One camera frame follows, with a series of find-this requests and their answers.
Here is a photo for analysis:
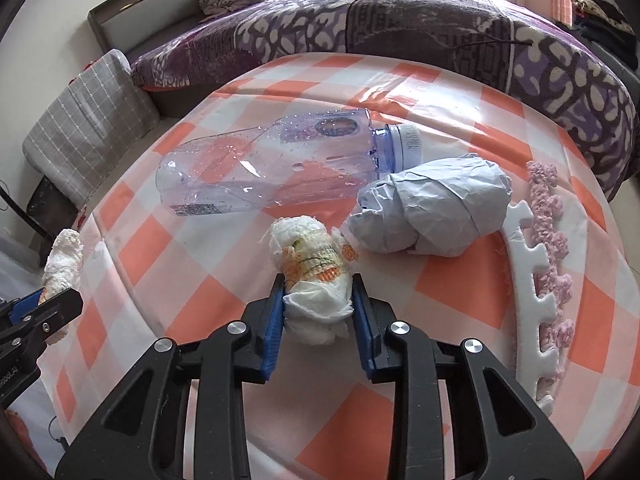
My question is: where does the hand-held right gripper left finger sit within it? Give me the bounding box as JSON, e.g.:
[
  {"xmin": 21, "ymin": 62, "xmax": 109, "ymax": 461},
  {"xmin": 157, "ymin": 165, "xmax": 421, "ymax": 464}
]
[{"xmin": 54, "ymin": 274, "xmax": 286, "ymax": 480}]

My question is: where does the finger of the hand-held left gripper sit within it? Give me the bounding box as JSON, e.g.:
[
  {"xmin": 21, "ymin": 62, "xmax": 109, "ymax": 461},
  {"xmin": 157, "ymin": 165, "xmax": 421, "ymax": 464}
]
[
  {"xmin": 0, "ymin": 287, "xmax": 83, "ymax": 361},
  {"xmin": 0, "ymin": 291, "xmax": 43, "ymax": 328}
]

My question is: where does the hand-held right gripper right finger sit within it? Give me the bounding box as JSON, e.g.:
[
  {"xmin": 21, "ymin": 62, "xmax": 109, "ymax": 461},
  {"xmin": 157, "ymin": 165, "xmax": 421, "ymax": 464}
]
[{"xmin": 350, "ymin": 274, "xmax": 583, "ymax": 480}]

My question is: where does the white tissue wad orange print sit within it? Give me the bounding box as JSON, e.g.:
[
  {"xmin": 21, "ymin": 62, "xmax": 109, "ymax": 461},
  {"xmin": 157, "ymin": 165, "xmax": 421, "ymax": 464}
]
[{"xmin": 260, "ymin": 215, "xmax": 358, "ymax": 347}]

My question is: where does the orange checkered tablecloth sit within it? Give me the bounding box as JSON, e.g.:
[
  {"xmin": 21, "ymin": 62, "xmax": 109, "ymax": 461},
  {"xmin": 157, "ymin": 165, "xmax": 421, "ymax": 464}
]
[{"xmin": 52, "ymin": 52, "xmax": 640, "ymax": 480}]

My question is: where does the crumpled grey paper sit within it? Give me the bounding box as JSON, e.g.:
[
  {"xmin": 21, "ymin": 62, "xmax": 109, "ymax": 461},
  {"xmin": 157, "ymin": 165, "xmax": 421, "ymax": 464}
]
[{"xmin": 345, "ymin": 154, "xmax": 512, "ymax": 258}]

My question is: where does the clear plastic bottle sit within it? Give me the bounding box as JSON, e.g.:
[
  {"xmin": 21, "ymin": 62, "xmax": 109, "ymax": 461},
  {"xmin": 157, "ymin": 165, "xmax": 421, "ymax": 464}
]
[{"xmin": 155, "ymin": 108, "xmax": 426, "ymax": 218}]

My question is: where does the white foam strip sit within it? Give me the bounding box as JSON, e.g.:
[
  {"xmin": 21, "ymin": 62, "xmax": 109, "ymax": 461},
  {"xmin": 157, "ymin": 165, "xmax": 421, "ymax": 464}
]
[{"xmin": 505, "ymin": 201, "xmax": 561, "ymax": 418}]

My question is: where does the grey checked cushion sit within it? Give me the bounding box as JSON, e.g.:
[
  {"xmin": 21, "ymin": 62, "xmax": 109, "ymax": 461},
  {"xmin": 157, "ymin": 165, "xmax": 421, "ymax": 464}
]
[{"xmin": 22, "ymin": 49, "xmax": 161, "ymax": 208}]

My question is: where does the pink yarn trim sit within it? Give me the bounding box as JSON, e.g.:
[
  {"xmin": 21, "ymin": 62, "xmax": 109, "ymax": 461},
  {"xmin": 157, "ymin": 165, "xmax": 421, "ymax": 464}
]
[{"xmin": 525, "ymin": 161, "xmax": 576, "ymax": 386}]

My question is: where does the grey bed headboard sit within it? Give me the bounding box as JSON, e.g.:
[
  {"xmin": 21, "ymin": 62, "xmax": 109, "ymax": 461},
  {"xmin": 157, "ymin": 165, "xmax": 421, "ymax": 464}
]
[{"xmin": 87, "ymin": 0, "xmax": 211, "ymax": 61}]

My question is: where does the purple patterned bed blanket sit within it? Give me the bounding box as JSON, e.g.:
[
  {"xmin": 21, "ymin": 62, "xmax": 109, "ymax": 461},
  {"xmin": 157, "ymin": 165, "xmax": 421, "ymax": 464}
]
[{"xmin": 130, "ymin": 0, "xmax": 640, "ymax": 201}]

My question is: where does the pile of folded clothes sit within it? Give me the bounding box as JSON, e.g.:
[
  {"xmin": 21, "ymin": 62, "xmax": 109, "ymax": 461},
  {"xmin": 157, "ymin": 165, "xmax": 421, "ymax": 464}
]
[{"xmin": 567, "ymin": 0, "xmax": 640, "ymax": 68}]

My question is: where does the black cable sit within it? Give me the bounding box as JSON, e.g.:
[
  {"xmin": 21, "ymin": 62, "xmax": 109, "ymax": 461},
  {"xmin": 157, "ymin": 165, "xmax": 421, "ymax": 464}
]
[{"xmin": 47, "ymin": 415, "xmax": 71, "ymax": 448}]

